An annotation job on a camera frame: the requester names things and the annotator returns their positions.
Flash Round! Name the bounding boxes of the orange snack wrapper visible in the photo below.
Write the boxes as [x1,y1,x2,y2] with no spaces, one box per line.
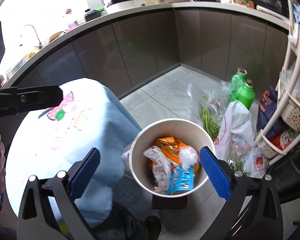
[153,137,200,175]

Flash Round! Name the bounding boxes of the green plastic lid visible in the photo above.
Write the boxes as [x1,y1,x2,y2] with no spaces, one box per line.
[55,109,65,121]

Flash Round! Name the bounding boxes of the chrome kitchen faucet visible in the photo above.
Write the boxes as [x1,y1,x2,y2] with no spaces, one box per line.
[25,24,43,49]

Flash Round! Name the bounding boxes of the white round trash bin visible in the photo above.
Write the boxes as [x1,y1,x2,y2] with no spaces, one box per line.
[129,118,215,198]

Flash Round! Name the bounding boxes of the grey kitchen cabinets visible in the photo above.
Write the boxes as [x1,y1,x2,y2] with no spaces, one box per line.
[5,3,288,98]

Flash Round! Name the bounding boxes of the blue cartoon tablecloth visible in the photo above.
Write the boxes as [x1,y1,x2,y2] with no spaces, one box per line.
[6,78,140,227]

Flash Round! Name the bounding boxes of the white plastic bag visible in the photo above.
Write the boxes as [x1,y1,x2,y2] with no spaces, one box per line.
[215,100,255,161]

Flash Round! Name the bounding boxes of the small blue wrapper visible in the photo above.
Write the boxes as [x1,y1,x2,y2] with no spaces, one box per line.
[166,165,194,194]

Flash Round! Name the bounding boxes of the white plastic storage rack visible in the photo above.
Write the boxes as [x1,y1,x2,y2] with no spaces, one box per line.
[254,0,300,166]

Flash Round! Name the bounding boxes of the dark blue shopping bag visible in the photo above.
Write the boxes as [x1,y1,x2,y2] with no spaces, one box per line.
[256,86,288,139]

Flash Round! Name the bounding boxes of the green bottle front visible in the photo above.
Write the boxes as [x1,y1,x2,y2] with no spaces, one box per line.
[237,79,255,109]

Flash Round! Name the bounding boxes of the green bottle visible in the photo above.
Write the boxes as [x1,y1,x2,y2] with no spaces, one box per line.
[237,79,255,109]
[229,68,247,101]

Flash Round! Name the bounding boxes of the clear bag with green beans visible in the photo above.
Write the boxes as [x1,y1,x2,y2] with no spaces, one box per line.
[186,81,231,141]

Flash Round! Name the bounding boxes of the white rice cooker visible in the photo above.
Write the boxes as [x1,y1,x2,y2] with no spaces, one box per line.
[104,0,135,14]

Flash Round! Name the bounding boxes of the green bottle rear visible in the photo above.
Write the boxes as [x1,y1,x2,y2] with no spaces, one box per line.
[229,68,247,101]

